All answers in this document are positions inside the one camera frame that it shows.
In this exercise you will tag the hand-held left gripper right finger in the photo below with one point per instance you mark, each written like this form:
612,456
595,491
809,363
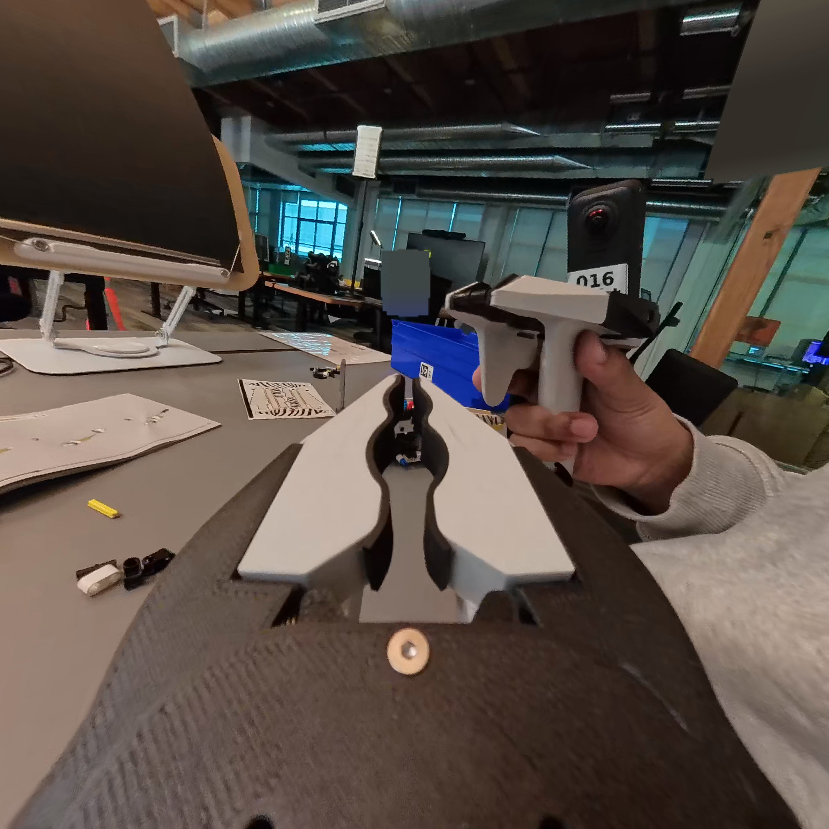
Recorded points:
492,511

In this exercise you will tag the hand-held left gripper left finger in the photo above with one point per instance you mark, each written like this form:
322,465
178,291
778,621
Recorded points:
324,505

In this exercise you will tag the lego helicopter model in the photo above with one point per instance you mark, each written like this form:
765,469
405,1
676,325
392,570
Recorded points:
408,447

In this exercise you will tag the white instruction booklet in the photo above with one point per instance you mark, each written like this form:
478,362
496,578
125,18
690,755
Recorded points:
97,434

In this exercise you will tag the small black yellow lego assembly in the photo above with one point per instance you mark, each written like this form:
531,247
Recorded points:
325,372

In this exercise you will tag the black lego connector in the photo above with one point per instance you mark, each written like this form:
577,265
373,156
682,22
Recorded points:
146,568

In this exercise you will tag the yellow lego axle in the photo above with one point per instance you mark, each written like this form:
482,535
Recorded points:
103,508

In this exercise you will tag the small white lego brick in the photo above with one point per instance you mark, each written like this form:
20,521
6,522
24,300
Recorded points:
100,581

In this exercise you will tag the person's right hand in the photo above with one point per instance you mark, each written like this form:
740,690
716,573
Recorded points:
622,440

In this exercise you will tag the zebra striped sticker sheet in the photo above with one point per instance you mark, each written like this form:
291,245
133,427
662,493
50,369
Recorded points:
285,398

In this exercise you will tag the wooden pillar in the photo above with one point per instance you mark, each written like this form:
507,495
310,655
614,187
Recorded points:
758,259

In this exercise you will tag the glossy white sheet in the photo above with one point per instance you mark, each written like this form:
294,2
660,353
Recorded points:
324,346

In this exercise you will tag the blue plastic bin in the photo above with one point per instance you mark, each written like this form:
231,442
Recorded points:
440,350

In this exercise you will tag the black background monitor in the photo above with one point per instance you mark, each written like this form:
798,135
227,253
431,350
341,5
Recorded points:
453,259

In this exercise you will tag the wooden office desk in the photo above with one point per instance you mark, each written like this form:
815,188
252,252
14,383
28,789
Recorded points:
311,293

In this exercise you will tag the white monitor stand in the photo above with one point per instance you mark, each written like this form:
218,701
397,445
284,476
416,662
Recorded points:
116,353

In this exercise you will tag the white sign on pole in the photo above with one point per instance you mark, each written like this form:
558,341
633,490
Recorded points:
367,152

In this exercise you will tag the black computer monitor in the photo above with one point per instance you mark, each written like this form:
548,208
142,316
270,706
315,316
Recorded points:
97,129

